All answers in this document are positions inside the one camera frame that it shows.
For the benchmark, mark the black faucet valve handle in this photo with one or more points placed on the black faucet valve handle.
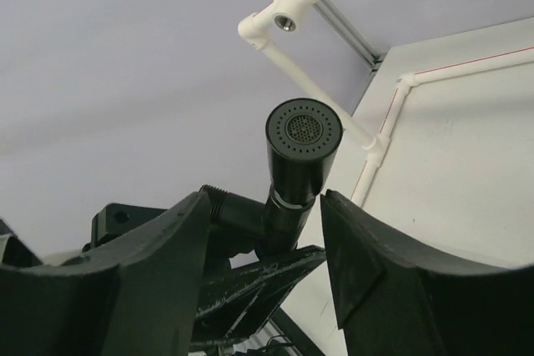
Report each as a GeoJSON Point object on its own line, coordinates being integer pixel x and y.
{"type": "Point", "coordinates": [302, 136]}

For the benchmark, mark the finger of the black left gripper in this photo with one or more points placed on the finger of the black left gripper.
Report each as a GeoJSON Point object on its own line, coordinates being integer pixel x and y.
{"type": "Point", "coordinates": [243, 299]}

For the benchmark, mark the black L-shaped faucet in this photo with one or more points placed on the black L-shaped faucet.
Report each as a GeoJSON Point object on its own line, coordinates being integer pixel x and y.
{"type": "Point", "coordinates": [241, 225]}

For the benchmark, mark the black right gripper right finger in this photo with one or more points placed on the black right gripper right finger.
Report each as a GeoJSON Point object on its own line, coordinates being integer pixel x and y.
{"type": "Point", "coordinates": [394, 295]}

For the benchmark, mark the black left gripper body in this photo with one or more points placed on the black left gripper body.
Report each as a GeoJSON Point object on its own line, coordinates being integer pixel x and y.
{"type": "Point", "coordinates": [120, 229]}

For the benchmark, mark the white PVC pipe frame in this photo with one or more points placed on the white PVC pipe frame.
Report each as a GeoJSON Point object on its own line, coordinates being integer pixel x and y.
{"type": "Point", "coordinates": [288, 15]}

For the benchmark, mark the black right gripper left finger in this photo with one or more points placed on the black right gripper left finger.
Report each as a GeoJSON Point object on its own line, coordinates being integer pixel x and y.
{"type": "Point", "coordinates": [136, 295]}

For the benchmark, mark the left aluminium frame post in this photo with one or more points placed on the left aluminium frame post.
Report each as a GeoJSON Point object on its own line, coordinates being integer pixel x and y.
{"type": "Point", "coordinates": [349, 34]}

